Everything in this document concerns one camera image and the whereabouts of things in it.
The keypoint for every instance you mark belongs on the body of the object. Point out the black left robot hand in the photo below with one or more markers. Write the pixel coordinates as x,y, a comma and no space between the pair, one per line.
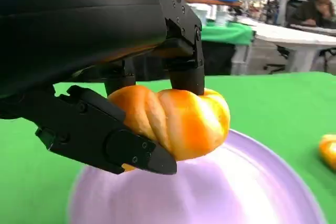
65,24

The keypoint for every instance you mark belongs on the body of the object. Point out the orange white toy bread roll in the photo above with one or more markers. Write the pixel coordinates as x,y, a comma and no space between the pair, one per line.
329,151
183,124

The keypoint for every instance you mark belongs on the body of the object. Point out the brown wooden board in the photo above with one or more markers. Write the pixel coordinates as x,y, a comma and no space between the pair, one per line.
215,1

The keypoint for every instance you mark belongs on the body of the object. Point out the green cloth on far table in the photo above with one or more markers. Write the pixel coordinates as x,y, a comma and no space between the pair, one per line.
225,33

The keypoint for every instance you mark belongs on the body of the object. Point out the black office chair base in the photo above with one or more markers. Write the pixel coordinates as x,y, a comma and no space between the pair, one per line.
277,64

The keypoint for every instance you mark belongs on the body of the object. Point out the white desk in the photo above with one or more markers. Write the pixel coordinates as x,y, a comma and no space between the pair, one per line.
288,37

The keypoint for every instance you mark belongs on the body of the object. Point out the lilac plate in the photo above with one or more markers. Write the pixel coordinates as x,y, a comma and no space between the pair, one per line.
210,195

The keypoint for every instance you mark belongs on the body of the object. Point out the black office chair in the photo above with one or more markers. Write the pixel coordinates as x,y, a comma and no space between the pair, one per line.
295,1

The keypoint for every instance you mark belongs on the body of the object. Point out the person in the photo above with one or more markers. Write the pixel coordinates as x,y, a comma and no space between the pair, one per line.
315,11

